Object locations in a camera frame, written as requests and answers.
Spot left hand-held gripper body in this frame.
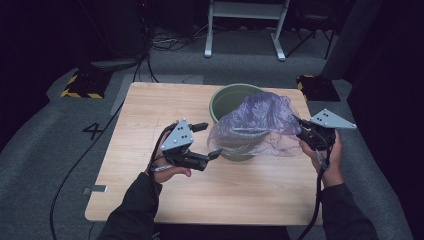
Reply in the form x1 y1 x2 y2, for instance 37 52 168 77
159 117 211 172

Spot tangle of floor cables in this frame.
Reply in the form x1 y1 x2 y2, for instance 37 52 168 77
151 24 208 53

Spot person's right hand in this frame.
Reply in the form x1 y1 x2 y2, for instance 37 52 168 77
298 129 345 189

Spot black yellow striped base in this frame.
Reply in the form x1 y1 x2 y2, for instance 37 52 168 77
296 74 342 103
60 68 113 100

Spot green plastic bin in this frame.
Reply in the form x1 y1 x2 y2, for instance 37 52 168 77
208 83 268 163

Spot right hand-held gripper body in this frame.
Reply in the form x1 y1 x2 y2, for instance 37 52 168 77
295 108 357 152

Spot hanging black cable bundle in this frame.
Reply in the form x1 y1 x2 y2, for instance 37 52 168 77
132 0 160 83

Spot hand-held gripper cable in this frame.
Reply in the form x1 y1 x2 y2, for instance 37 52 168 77
148 121 179 201
296 146 332 240

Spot grey pillar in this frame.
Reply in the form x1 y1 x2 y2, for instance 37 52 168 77
320 0 384 81

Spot long black floor cable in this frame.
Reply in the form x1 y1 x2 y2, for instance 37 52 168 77
49 103 125 240

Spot right hand-held gripper cable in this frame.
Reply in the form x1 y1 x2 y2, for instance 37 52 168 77
296 146 332 240

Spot black chair legs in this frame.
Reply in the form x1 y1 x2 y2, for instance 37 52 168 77
284 0 337 61

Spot left hand-held gripper cable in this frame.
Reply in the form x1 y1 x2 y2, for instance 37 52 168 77
148 121 179 201

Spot purple plastic bag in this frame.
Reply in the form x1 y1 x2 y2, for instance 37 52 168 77
206 91 304 158

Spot person's left hand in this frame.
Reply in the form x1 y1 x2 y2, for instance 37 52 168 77
144 146 193 185

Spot grey tape strip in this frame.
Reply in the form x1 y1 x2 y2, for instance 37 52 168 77
82 184 109 195

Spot white metal stand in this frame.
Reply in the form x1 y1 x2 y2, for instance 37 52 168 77
203 0 291 62

